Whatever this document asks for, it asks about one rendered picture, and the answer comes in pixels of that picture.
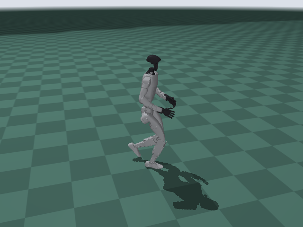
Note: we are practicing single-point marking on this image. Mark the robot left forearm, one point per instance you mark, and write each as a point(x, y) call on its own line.
point(160, 93)

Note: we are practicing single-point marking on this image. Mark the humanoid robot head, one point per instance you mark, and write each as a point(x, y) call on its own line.
point(153, 59)

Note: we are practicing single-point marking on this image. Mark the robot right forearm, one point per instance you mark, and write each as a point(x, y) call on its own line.
point(150, 105)

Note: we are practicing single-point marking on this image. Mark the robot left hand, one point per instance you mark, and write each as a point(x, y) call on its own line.
point(171, 100)

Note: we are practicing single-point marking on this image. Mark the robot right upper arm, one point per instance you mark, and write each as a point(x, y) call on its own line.
point(145, 84)

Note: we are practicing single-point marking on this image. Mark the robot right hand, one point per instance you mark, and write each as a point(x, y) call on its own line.
point(167, 112)

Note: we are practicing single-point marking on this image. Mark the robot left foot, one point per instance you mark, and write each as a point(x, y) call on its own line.
point(135, 150)

